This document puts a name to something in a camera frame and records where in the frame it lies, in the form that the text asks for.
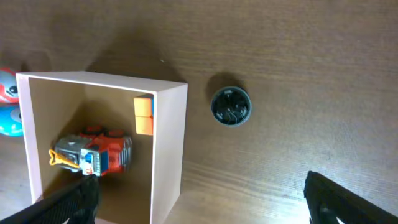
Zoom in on red grey toy fire truck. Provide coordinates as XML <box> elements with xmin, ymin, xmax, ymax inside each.
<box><xmin>49</xmin><ymin>126</ymin><xmax>132</xmax><ymax>177</ymax></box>

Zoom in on small black round container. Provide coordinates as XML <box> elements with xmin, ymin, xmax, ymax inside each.
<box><xmin>211</xmin><ymin>86</ymin><xmax>252</xmax><ymax>128</ymax></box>

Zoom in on blue grey toy ball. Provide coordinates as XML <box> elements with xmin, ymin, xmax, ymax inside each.
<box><xmin>1</xmin><ymin>104</ymin><xmax>24</xmax><ymax>137</ymax></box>

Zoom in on multicoloured puzzle cube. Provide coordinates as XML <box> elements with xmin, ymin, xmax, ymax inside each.
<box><xmin>134</xmin><ymin>94</ymin><xmax>154</xmax><ymax>136</ymax></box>

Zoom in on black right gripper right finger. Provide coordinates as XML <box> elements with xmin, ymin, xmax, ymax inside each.
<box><xmin>303</xmin><ymin>171</ymin><xmax>397</xmax><ymax>224</ymax></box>

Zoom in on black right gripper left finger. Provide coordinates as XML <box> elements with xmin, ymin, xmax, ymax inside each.
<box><xmin>1</xmin><ymin>175</ymin><xmax>100</xmax><ymax>224</ymax></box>

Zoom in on pink cardboard box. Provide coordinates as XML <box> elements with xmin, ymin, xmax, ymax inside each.
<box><xmin>16</xmin><ymin>72</ymin><xmax>188</xmax><ymax>223</ymax></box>

